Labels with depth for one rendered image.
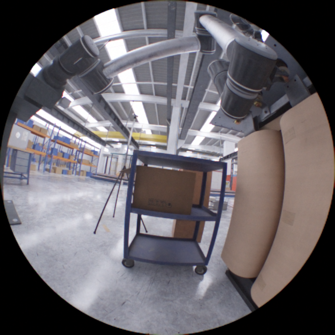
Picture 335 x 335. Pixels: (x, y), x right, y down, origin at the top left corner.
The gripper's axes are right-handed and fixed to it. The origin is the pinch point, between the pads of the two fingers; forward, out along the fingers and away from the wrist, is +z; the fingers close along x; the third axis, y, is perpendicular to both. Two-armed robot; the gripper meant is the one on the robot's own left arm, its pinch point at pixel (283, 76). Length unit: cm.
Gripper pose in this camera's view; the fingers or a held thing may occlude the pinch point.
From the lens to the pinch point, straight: 72.5
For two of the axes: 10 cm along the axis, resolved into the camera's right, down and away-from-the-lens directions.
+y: -0.7, -9.8, 1.8
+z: 9.4, -1.2, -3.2
